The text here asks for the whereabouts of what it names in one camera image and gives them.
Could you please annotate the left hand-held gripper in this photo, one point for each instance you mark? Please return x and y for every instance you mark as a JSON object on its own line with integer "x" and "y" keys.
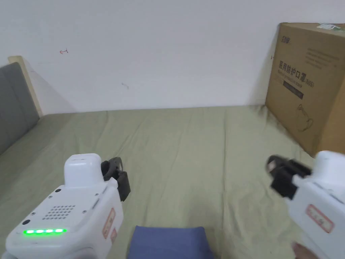
{"x": 67, "y": 205}

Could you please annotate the large brown cardboard carton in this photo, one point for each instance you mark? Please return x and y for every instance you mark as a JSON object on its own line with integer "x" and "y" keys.
{"x": 304, "y": 81}

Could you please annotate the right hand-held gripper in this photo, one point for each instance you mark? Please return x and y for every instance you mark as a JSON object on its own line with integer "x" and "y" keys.
{"x": 320, "y": 199}

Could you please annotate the person's right hand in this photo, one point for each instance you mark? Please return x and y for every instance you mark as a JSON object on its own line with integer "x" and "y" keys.
{"x": 304, "y": 252}

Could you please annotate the bed with pale green sheet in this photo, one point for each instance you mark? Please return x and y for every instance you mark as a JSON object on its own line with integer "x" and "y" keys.
{"x": 188, "y": 151}

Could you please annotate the grey padded headboard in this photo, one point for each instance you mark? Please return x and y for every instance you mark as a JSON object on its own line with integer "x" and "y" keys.
{"x": 13, "y": 108}

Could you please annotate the dark blue folded garment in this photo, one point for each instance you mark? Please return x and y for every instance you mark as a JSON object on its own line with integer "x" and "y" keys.
{"x": 169, "y": 242}

